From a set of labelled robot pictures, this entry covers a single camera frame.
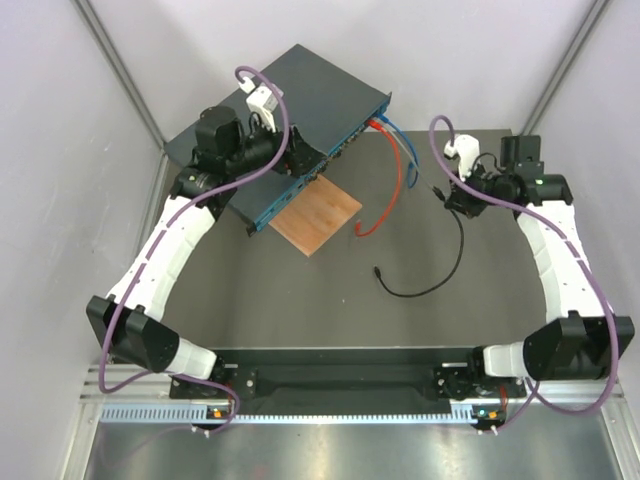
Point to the grey slotted cable duct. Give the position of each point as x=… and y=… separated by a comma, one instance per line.
x=202, y=414

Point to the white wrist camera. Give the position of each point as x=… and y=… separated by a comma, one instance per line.
x=465, y=148
x=260, y=100

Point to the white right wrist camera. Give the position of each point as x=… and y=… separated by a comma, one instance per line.
x=465, y=148

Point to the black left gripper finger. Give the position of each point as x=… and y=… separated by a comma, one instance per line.
x=296, y=138
x=303, y=158

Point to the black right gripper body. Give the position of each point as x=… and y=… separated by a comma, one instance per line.
x=488, y=183

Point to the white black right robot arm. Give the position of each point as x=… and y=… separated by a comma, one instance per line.
x=582, y=338

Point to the wooden board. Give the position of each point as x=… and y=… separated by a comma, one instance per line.
x=310, y=219

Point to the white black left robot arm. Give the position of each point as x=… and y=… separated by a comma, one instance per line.
x=127, y=320

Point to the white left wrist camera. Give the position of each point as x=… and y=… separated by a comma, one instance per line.
x=260, y=100

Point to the dark blue network switch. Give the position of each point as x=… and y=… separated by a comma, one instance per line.
x=330, y=107

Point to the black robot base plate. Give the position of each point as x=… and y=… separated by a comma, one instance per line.
x=431, y=372

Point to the aluminium frame rail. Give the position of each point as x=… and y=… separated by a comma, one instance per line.
x=156, y=387

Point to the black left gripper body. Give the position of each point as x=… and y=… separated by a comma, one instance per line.
x=258, y=151

